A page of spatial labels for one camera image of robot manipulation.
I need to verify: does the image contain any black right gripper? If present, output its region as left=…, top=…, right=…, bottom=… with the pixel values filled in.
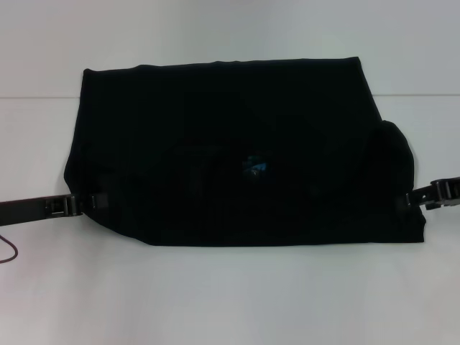
left=395, top=175, right=460, bottom=217

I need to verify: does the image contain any dark left arm cable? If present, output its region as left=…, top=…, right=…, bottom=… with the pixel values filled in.
left=0, top=235, right=19, bottom=264

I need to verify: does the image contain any black shirt with FREE print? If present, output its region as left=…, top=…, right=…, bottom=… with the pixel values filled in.
left=63, top=56, right=428, bottom=248

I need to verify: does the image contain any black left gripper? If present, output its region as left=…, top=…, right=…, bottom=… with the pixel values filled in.
left=0, top=192, right=109, bottom=227

